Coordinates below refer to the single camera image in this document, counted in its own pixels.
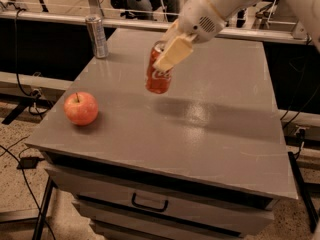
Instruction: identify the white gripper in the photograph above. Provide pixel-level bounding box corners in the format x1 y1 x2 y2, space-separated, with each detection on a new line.
153 0 230 72

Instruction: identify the red coke can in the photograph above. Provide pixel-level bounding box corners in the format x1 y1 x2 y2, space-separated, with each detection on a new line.
145 41 172 94

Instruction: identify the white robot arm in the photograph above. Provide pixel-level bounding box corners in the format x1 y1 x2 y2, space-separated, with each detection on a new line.
153 0 320 71

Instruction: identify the silver slim can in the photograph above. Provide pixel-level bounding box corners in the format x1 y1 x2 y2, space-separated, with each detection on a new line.
85 14 108 59

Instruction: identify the red apple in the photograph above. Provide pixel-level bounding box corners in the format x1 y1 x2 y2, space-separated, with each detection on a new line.
63 92 99 126

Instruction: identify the grey drawer cabinet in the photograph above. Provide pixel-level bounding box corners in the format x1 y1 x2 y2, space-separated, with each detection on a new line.
28 29 297 240

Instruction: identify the black power adapter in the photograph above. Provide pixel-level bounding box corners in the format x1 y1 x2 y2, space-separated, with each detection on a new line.
17 157 42 170

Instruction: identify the black hanging cable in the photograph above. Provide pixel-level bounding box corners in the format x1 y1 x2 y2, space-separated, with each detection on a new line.
12 7 51 117

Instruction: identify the black drawer handle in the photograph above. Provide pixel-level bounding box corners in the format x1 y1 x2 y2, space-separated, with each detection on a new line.
131 193 169 213

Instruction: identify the black floor cable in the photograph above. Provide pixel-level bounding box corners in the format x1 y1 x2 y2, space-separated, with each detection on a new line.
0 135 58 240

